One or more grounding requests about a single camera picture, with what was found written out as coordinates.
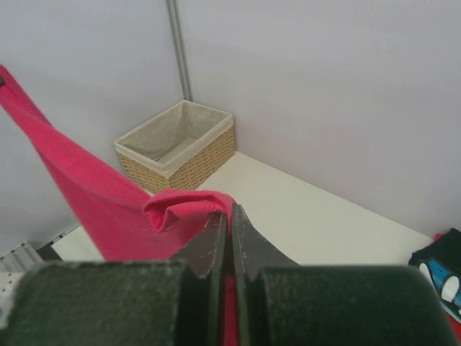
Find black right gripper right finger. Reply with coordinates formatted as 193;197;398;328
231;204;299;345

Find left aluminium corner post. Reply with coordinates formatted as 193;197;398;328
166;0;193;101

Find aluminium frame rail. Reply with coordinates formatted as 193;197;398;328
0;223;82;289

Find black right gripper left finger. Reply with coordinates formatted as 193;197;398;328
172;213;228;345

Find magenta pink t-shirt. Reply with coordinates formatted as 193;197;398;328
0;63;241;346

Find woven wicker basket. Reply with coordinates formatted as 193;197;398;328
114;100;236;194

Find black folded printed t-shirt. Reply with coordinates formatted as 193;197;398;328
408;229;460;323

